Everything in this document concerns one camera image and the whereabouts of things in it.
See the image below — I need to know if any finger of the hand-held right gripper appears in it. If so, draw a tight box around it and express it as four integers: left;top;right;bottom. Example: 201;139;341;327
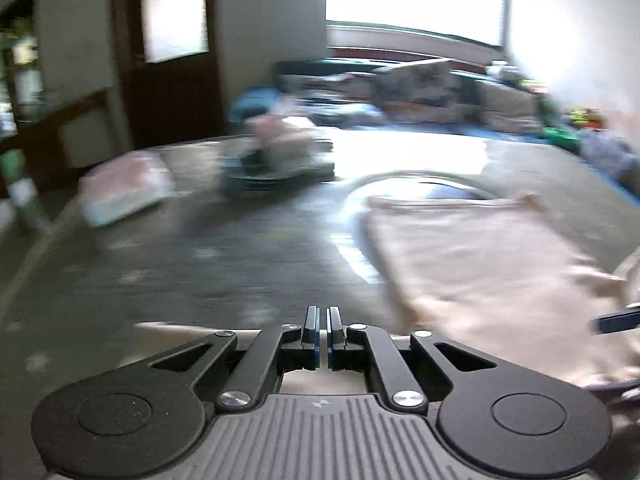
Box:
590;307;640;335

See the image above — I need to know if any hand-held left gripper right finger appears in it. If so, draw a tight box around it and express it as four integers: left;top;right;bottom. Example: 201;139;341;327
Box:
326;306;496;411

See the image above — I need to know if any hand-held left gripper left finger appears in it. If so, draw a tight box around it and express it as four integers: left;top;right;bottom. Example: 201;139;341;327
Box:
149;306;321;410

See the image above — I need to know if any beige cloth garment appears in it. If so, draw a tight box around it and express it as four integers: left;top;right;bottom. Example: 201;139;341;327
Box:
135;192;640;391

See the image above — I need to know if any green plastic bowl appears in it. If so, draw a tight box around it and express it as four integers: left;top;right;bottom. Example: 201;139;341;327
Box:
542;126;577;145

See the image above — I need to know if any white box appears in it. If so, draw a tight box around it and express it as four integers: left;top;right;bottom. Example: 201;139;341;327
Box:
262;127;335;173

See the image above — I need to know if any pink tissue pack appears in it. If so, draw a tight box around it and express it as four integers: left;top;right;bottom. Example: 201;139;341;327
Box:
249;114;288;138

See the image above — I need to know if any plain beige pillow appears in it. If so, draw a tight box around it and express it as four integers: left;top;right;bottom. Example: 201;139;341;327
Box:
475;80;543;133

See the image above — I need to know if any pink and white pack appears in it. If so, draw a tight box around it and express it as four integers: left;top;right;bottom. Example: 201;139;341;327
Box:
79;152;175;227

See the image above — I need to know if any butterfly print pillow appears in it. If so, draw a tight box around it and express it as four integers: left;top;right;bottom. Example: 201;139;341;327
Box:
277;74;373;113
372;60;461;123

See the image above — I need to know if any blue sofa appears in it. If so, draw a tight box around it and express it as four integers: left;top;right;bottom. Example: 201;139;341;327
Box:
227;57;640;186

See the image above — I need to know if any dark wooden door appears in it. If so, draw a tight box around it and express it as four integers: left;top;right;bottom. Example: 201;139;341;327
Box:
111;0;223;148

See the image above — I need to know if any green and white bottle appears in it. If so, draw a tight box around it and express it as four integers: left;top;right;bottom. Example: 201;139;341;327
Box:
0;150;48;233

